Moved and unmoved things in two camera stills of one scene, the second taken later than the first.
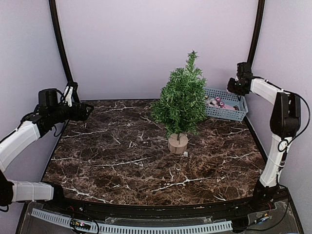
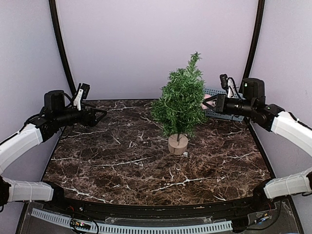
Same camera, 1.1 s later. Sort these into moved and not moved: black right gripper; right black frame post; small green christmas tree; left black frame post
Moved: black right gripper
Not moved: left black frame post; small green christmas tree; right black frame post
